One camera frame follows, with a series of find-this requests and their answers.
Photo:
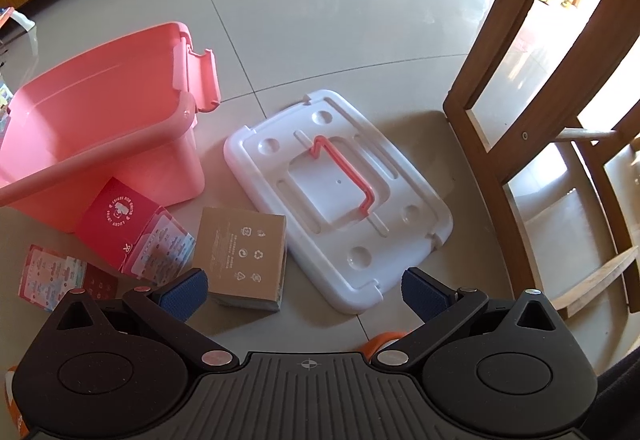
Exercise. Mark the white lid pink handle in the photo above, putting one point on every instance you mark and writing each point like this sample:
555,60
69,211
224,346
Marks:
358,213

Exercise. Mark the red box white label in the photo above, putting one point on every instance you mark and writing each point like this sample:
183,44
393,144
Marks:
135,236

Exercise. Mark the brown cardboard box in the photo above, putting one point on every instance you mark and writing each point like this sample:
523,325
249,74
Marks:
243,254

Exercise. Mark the pink plastic storage bin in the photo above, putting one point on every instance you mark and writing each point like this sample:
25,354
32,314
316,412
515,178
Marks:
123,110

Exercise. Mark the wooden chair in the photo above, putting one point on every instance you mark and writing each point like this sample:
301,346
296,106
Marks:
551,117

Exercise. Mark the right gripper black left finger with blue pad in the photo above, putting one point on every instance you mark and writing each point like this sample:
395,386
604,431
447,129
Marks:
113,369

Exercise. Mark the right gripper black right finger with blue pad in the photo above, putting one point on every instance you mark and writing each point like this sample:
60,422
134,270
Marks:
496,367

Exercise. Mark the small red white card box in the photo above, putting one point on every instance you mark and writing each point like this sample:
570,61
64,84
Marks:
47,276

